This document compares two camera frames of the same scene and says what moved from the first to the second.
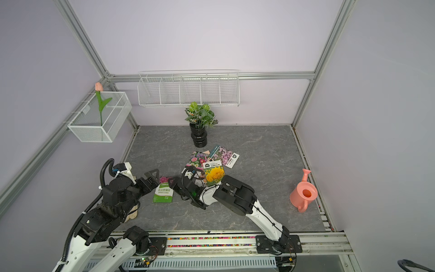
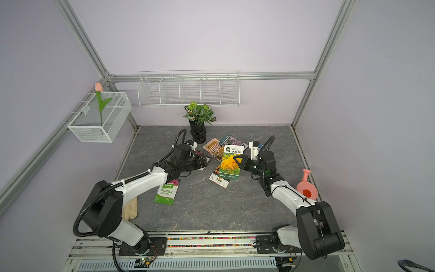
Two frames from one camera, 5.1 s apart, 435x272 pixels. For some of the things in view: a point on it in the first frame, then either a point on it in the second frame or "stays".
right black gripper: x=173 y=183 -> x=244 y=162
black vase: x=199 y=135 stays
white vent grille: x=191 y=264 stays
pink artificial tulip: x=102 y=105 stays
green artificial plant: x=200 y=115 stays
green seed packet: x=163 y=193 stays
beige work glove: x=133 y=212 stays
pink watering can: x=303 y=192 stays
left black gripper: x=154 y=182 -> x=199 y=164
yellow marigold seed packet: x=214 y=172 -> x=230 y=169
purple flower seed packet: x=227 y=157 -> x=230 y=140
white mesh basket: x=99 y=115 stays
